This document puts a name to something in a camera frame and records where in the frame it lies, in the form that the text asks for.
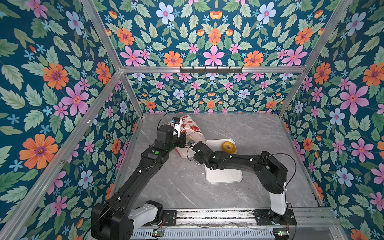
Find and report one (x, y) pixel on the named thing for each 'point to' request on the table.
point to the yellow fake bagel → (228, 147)
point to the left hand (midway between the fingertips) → (186, 129)
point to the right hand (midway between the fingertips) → (199, 147)
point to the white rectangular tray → (217, 176)
